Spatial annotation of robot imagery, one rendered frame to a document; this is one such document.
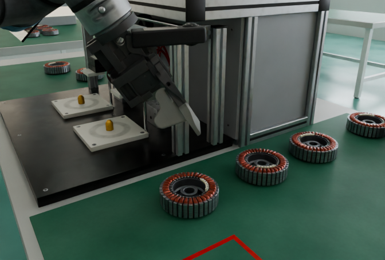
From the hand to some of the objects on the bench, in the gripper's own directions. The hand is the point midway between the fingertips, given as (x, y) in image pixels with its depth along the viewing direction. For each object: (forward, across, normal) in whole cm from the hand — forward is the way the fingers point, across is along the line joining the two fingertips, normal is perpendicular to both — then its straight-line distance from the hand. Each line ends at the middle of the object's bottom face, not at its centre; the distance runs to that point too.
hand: (192, 115), depth 61 cm
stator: (+15, 0, -10) cm, 18 cm away
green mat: (+7, -111, -26) cm, 114 cm away
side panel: (+31, -25, +16) cm, 43 cm away
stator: (+5, -95, -28) cm, 99 cm away
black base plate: (+7, -43, -24) cm, 50 cm away
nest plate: (+2, -54, -28) cm, 61 cm away
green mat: (+28, +11, +12) cm, 32 cm away
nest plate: (+6, -31, -21) cm, 38 cm away
